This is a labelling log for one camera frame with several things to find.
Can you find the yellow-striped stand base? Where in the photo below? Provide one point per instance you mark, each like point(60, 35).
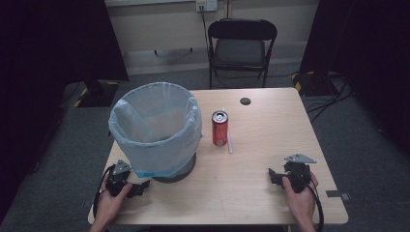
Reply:
point(96, 93)
point(311, 84)

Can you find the white wall outlet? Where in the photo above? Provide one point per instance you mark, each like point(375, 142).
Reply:
point(206, 5)

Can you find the grey mesh trash bin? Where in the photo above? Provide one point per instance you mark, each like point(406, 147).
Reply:
point(182, 173)

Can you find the grey tape strip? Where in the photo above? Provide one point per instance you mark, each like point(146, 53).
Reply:
point(336, 194)

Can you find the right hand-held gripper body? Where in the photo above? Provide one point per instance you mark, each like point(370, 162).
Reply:
point(298, 172)

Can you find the black folding chair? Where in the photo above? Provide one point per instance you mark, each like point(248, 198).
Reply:
point(240, 51)

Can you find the low metal bar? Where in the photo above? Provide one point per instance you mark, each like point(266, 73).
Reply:
point(174, 50)

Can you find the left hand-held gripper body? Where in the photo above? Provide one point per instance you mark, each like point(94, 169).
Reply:
point(120, 172)

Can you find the white straw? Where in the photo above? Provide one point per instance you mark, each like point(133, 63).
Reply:
point(229, 144)

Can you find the black curtain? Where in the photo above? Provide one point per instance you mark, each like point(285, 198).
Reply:
point(370, 48)
point(48, 48)

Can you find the red soda can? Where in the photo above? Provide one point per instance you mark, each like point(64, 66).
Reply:
point(220, 129)

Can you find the person's left hand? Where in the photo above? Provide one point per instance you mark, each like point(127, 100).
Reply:
point(108, 206)

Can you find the person's right hand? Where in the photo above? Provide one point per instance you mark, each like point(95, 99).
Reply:
point(301, 203)

